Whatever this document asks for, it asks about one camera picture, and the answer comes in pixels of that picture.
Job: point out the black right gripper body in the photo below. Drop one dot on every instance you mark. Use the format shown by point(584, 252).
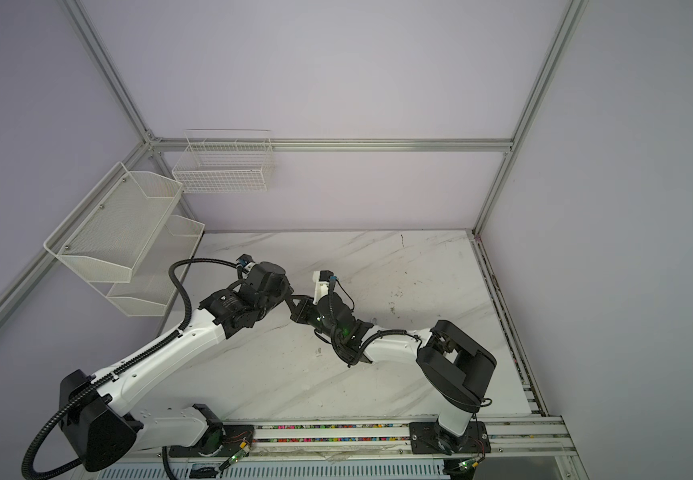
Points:
point(316, 322)

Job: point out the white mesh shelf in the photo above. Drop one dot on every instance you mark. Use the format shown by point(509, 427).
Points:
point(150, 291)
point(106, 238)

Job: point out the upper white mesh shelf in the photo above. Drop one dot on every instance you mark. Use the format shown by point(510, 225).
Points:
point(106, 238)

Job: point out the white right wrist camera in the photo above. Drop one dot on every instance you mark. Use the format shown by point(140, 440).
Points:
point(324, 282)

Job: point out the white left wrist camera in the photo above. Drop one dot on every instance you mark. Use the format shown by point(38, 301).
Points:
point(245, 262)

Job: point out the base rail with cable tray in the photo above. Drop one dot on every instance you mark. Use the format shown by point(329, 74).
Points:
point(531, 447)

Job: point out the white wire wall basket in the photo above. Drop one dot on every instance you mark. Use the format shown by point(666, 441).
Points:
point(226, 161)

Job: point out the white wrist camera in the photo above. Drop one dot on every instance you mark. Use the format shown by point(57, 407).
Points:
point(245, 262)
point(324, 282)

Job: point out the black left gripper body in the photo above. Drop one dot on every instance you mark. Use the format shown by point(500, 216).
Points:
point(285, 291)

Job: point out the aluminium frame profiles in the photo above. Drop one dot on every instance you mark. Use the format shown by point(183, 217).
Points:
point(149, 144)

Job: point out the lower white mesh shelf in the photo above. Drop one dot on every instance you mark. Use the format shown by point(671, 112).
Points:
point(150, 291)

